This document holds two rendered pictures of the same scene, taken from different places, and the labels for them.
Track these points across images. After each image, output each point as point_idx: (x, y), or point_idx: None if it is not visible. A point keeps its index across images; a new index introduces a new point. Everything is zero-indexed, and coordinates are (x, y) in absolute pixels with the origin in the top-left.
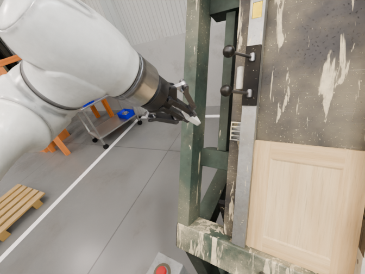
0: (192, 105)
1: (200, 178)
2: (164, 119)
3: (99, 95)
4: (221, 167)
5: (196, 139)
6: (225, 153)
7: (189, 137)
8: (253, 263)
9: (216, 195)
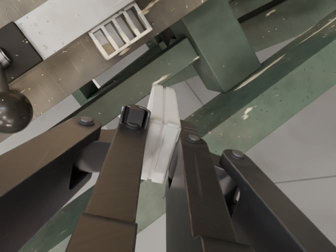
0: (66, 138)
1: (288, 46)
2: (304, 246)
3: None
4: (229, 13)
5: (216, 115)
6: (193, 30)
7: (226, 131)
8: None
9: (285, 11)
